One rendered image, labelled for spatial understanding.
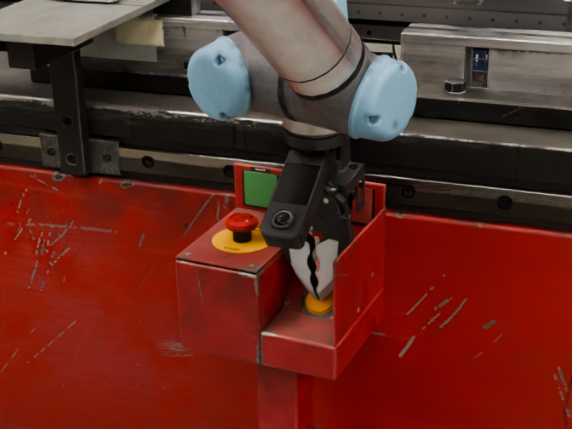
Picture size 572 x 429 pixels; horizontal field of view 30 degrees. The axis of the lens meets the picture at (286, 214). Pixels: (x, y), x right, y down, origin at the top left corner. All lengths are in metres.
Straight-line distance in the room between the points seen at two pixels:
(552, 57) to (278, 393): 0.54
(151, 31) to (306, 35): 0.70
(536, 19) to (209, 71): 0.75
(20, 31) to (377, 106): 0.58
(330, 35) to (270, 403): 0.58
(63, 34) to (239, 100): 0.38
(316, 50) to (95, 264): 0.77
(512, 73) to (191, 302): 0.50
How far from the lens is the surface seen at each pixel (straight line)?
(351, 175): 1.19
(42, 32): 1.35
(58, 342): 1.68
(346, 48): 0.90
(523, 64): 1.40
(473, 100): 1.36
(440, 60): 1.41
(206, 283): 1.22
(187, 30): 1.52
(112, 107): 1.46
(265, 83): 0.99
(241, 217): 1.25
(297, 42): 0.87
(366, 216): 1.27
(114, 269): 1.57
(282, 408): 1.33
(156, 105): 1.45
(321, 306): 1.25
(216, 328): 1.24
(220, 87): 1.01
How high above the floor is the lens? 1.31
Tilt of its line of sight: 23 degrees down
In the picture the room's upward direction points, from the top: 1 degrees counter-clockwise
